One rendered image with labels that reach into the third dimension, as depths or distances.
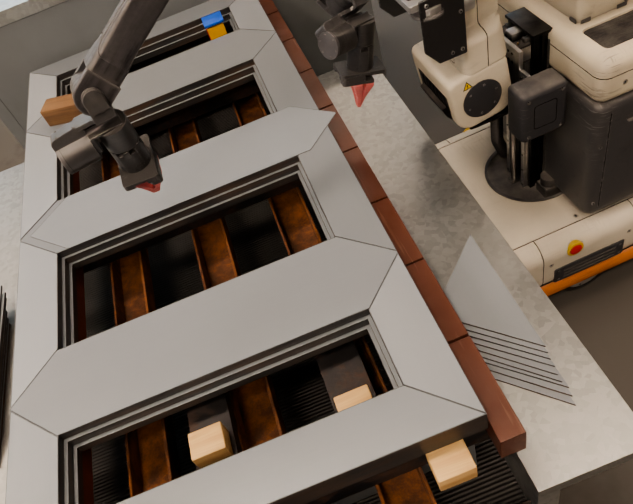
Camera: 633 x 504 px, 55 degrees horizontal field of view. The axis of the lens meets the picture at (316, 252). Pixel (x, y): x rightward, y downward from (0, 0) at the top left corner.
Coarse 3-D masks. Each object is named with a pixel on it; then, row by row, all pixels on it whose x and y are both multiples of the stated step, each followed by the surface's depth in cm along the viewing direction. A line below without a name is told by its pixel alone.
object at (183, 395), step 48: (144, 48) 185; (192, 96) 164; (240, 192) 134; (96, 240) 132; (144, 240) 134; (336, 336) 104; (192, 384) 103; (240, 384) 104; (96, 432) 103; (336, 480) 87
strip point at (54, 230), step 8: (64, 200) 143; (56, 208) 142; (64, 208) 141; (48, 216) 140; (56, 216) 140; (64, 216) 139; (48, 224) 139; (56, 224) 138; (64, 224) 137; (40, 232) 137; (48, 232) 137; (56, 232) 136; (64, 232) 135; (48, 240) 135; (56, 240) 134; (64, 240) 134
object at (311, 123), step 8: (296, 112) 142; (304, 112) 141; (312, 112) 140; (320, 112) 140; (296, 120) 140; (304, 120) 139; (312, 120) 138; (320, 120) 138; (304, 128) 137; (312, 128) 137; (320, 128) 136; (304, 136) 136; (312, 136) 135; (312, 144) 133
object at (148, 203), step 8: (160, 160) 143; (136, 192) 138; (144, 192) 137; (152, 192) 136; (160, 192) 136; (168, 192) 135; (136, 200) 136; (144, 200) 135; (152, 200) 135; (160, 200) 134; (168, 200) 133; (136, 208) 134; (144, 208) 134; (152, 208) 133; (160, 208) 132; (144, 216) 132
